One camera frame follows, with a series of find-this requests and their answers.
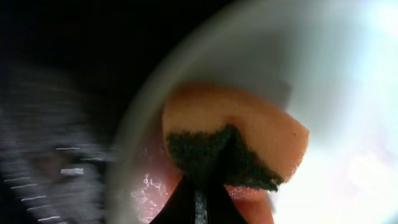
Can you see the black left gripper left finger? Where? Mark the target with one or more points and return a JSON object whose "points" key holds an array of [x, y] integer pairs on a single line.
{"points": [[180, 207]]}

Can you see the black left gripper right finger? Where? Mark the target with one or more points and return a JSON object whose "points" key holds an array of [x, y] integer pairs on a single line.
{"points": [[220, 207]]}

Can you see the black rectangular tray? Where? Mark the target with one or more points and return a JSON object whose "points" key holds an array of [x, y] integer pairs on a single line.
{"points": [[69, 70]]}

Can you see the green and orange sponge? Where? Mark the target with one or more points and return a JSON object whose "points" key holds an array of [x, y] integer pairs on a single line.
{"points": [[227, 135]]}

